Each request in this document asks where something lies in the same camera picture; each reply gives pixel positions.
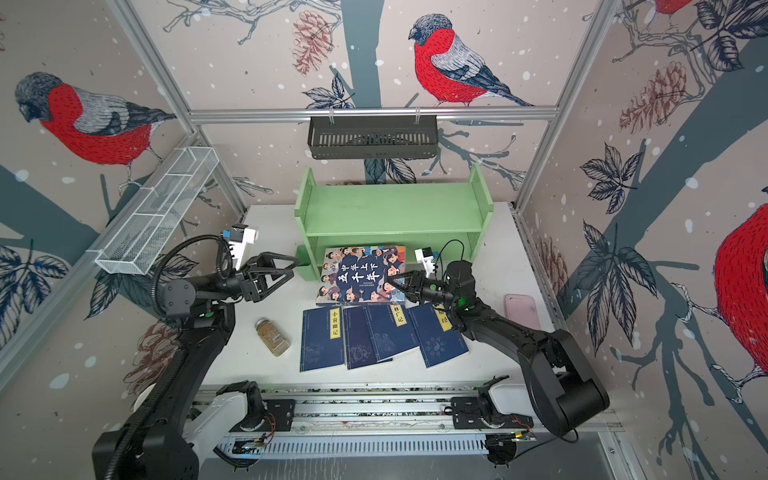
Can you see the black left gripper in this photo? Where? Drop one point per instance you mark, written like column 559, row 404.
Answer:
column 253, row 284

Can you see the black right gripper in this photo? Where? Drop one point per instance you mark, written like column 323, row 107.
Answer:
column 420, row 286

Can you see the blue book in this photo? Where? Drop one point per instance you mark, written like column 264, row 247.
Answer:
column 322, row 344
column 365, row 342
column 439, row 342
column 390, row 331

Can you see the colourful illustrated large book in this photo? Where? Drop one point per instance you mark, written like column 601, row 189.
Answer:
column 351, row 275

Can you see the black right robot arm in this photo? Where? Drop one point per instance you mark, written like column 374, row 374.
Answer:
column 563, row 388

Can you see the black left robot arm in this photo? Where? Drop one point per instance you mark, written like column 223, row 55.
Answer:
column 158, row 441

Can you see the green plastic hanging bin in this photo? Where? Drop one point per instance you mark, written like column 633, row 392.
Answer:
column 306, row 270

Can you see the spice jar brown contents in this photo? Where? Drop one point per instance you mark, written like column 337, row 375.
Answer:
column 272, row 337

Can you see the green wooden shelf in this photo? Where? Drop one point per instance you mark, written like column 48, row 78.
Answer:
column 451, row 218

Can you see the pink phone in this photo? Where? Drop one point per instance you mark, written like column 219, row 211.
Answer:
column 522, row 310

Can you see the black hanging basket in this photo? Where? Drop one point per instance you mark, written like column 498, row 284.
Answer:
column 373, row 137

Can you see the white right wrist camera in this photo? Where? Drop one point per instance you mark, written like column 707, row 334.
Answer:
column 427, row 258

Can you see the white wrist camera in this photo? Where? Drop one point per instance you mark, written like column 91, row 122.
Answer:
column 238, row 237
column 427, row 258

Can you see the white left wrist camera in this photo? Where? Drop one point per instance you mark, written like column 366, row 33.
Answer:
column 238, row 237

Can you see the white wire mesh basket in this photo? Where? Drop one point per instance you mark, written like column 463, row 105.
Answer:
column 163, row 203

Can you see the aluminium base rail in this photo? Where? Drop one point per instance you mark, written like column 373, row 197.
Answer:
column 314, row 422

